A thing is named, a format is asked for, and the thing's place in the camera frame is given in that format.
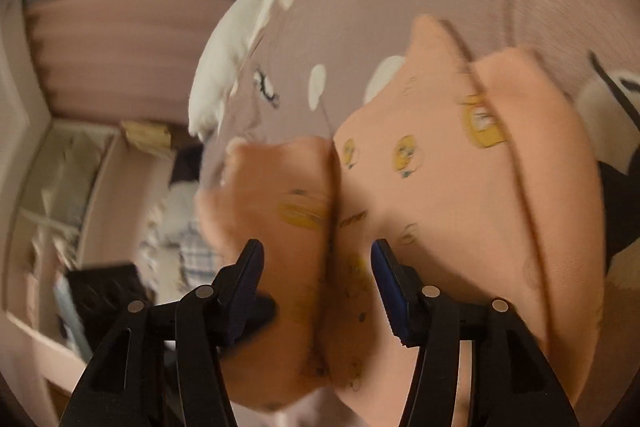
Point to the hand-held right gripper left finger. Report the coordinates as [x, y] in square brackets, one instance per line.
[239, 304]

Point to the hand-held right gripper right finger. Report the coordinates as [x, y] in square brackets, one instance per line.
[395, 297]

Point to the orange cartoon print shirt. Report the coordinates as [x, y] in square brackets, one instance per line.
[425, 187]

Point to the plaid cloth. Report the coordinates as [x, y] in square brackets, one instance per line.
[192, 252]

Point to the black box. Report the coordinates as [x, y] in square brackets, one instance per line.
[107, 302]

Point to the dark cloth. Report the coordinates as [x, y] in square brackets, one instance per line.
[187, 164]

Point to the white shelf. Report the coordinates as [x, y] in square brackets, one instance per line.
[100, 187]

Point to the yellow fringed cloth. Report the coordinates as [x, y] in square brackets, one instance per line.
[146, 136]

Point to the white goose plush toy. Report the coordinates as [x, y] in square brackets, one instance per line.
[225, 57]

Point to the pink curtain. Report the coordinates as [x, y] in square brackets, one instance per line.
[125, 57]

